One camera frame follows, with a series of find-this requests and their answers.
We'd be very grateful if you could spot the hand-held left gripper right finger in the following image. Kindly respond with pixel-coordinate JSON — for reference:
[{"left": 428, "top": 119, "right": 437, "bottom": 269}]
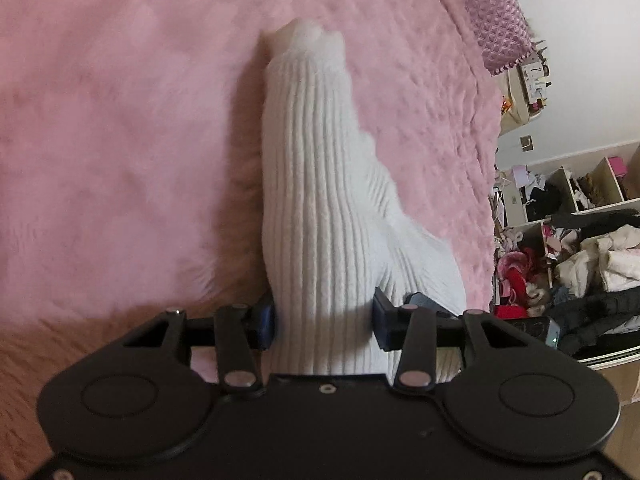
[{"left": 372, "top": 287, "right": 547, "bottom": 394}]

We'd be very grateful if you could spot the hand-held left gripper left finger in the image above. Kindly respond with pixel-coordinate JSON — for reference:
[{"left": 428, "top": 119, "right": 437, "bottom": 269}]
[{"left": 122, "top": 292, "right": 277, "bottom": 395}]

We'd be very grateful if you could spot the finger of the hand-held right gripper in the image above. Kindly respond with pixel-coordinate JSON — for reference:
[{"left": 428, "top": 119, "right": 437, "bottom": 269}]
[{"left": 403, "top": 291, "right": 457, "bottom": 320}]

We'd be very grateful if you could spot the white ribbed sock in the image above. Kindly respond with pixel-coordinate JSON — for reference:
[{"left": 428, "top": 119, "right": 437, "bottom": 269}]
[{"left": 257, "top": 17, "right": 467, "bottom": 393}]

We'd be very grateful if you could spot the pile of white clothes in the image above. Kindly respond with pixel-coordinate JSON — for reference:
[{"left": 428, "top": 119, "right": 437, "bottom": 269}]
[{"left": 554, "top": 224, "right": 640, "bottom": 298}]

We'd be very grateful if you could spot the pile of red plush toys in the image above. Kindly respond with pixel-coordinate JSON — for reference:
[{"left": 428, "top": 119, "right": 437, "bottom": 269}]
[{"left": 494, "top": 246, "right": 553, "bottom": 320}]

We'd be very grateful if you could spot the black puffer jacket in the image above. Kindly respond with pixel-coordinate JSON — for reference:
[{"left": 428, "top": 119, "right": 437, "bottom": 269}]
[{"left": 547, "top": 287, "right": 640, "bottom": 360}]

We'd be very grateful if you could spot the dark grey garment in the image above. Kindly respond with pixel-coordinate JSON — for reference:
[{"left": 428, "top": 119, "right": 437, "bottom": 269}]
[{"left": 550, "top": 207, "right": 640, "bottom": 237}]

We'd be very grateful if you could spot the white cubby shelf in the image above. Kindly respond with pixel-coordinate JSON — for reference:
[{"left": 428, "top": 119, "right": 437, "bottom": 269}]
[{"left": 492, "top": 141, "right": 640, "bottom": 321}]

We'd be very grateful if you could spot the pink fluffy blanket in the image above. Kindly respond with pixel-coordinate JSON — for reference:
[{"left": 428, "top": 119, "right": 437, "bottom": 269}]
[{"left": 0, "top": 0, "right": 503, "bottom": 441}]

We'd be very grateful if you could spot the beige bedside cabinet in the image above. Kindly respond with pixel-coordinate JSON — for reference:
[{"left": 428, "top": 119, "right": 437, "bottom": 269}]
[{"left": 499, "top": 47, "right": 553, "bottom": 137}]

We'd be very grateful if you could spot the purple quilted pillow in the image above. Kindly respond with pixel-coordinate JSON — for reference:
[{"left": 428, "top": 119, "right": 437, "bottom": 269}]
[{"left": 444, "top": 0, "right": 535, "bottom": 77}]

